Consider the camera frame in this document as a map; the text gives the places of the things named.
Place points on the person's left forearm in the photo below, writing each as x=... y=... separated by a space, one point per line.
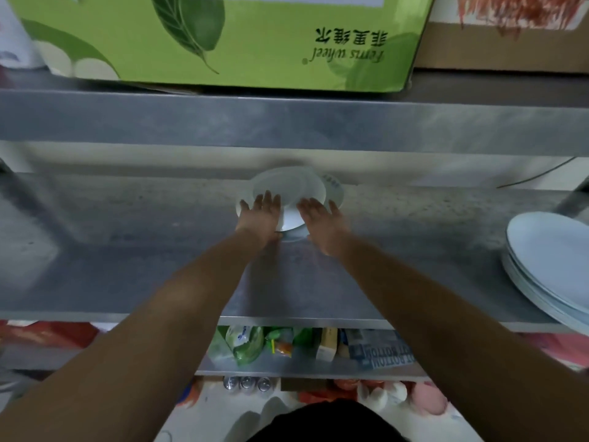
x=152 y=345

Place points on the blue and white carton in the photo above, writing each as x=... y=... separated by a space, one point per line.
x=379 y=350

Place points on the pink plastic bag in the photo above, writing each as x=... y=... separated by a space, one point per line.
x=559 y=347

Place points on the white plate with printed rim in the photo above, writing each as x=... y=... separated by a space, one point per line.
x=333 y=188

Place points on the white round object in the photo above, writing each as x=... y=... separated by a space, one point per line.
x=375 y=396

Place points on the silver drink can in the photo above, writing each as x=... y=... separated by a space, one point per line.
x=264 y=384
x=231 y=382
x=247 y=382

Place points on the green cardboard box leaf print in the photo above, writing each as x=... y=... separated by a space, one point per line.
x=257 y=36

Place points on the white plastic bag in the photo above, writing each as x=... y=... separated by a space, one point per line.
x=14 y=36

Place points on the yellow small box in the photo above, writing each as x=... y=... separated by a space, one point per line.
x=327 y=344

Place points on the person's black shirt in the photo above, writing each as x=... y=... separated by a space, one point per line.
x=326 y=423

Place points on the person's left fingers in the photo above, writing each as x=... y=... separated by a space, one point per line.
x=267 y=202

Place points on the white round plate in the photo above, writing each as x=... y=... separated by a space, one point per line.
x=289 y=188

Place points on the person's right hand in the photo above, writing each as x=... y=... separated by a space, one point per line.
x=326 y=230

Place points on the pink round object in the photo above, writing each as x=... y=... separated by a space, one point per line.
x=429 y=399

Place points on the green snack packet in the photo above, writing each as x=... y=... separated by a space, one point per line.
x=287 y=340

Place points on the person's left hand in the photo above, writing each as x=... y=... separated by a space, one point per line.
x=261 y=224

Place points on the red plastic bag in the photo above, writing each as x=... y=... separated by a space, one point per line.
x=50 y=333

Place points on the brown cardboard box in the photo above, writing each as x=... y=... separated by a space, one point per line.
x=501 y=43

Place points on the stack of white plates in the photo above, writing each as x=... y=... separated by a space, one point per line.
x=550 y=262

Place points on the person's right forearm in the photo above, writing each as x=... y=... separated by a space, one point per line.
x=451 y=345

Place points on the steel shelf rack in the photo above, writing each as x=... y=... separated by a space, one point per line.
x=138 y=124

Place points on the person's right fingers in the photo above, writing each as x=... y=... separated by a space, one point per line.
x=314 y=208

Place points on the green and white packet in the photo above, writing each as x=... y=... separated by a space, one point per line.
x=246 y=345

